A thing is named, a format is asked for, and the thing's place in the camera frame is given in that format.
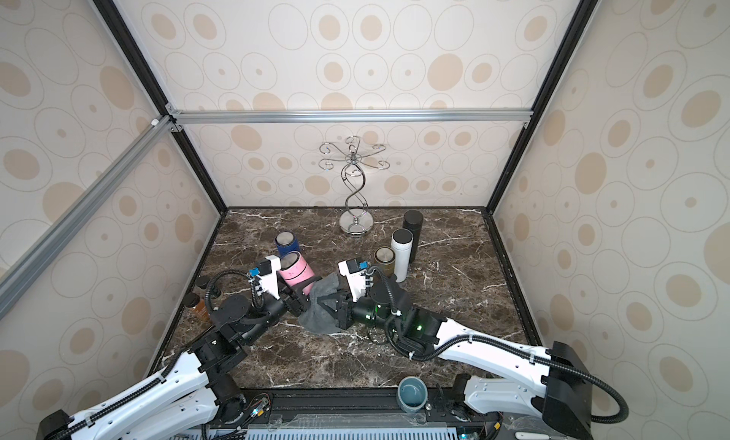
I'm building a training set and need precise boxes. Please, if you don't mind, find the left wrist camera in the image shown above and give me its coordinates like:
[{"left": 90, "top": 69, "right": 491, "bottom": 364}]
[{"left": 248, "top": 256, "right": 281, "bottom": 299}]

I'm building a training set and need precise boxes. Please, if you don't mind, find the pink thermos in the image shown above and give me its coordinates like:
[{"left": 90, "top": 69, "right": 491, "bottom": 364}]
[{"left": 279, "top": 251, "right": 315, "bottom": 287}]

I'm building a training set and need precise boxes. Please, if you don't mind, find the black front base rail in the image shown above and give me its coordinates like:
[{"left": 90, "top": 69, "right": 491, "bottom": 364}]
[{"left": 102, "top": 387, "right": 589, "bottom": 440}]

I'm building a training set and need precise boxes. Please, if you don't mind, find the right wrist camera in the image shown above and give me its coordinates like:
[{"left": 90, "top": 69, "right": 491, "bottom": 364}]
[{"left": 338, "top": 259, "right": 373, "bottom": 302}]

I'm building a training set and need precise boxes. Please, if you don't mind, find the teal ceramic mug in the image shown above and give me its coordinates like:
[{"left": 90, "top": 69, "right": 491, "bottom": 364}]
[{"left": 397, "top": 376, "right": 429, "bottom": 413}]

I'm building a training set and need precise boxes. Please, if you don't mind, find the amber spice jar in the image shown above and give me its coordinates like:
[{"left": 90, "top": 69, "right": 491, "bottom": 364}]
[{"left": 182, "top": 292, "right": 210, "bottom": 321}]

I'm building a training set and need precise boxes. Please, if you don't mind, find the grey wiping cloth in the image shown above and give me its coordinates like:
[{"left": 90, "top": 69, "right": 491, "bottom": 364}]
[{"left": 298, "top": 273, "right": 343, "bottom": 335}]

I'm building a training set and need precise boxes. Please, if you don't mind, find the black thermos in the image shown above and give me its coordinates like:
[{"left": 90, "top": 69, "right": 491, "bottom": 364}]
[{"left": 402, "top": 210, "right": 424, "bottom": 263}]

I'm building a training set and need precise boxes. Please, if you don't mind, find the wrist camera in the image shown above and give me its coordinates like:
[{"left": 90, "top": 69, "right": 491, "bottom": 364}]
[
  {"left": 248, "top": 256, "right": 281, "bottom": 299},
  {"left": 338, "top": 259, "right": 373, "bottom": 302}
]

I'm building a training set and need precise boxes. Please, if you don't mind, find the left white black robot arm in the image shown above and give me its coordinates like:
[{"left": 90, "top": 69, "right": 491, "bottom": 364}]
[{"left": 37, "top": 284, "right": 309, "bottom": 439}]

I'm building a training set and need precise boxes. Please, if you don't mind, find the left diagonal aluminium rail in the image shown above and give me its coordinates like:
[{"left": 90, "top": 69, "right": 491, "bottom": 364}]
[{"left": 1, "top": 116, "right": 173, "bottom": 316}]

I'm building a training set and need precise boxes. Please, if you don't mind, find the gold thermos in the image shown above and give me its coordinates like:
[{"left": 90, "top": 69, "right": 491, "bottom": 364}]
[{"left": 374, "top": 246, "right": 395, "bottom": 278}]

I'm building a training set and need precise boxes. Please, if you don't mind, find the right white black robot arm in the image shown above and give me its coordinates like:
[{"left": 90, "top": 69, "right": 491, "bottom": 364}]
[{"left": 310, "top": 290, "right": 629, "bottom": 439}]

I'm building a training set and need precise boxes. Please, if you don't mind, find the blue thermos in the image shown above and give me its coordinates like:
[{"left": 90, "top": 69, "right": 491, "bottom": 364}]
[{"left": 275, "top": 231, "right": 300, "bottom": 257}]

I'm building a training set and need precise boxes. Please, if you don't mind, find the white thermos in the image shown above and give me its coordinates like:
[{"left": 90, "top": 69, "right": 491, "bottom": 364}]
[{"left": 391, "top": 228, "right": 414, "bottom": 283}]

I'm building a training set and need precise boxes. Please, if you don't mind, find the horizontal aluminium rail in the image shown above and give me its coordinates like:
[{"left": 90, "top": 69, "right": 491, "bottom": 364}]
[{"left": 173, "top": 108, "right": 532, "bottom": 124}]

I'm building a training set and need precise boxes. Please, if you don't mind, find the silver wire cup stand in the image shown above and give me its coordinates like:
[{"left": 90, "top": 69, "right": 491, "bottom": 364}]
[{"left": 319, "top": 135, "right": 390, "bottom": 236}]

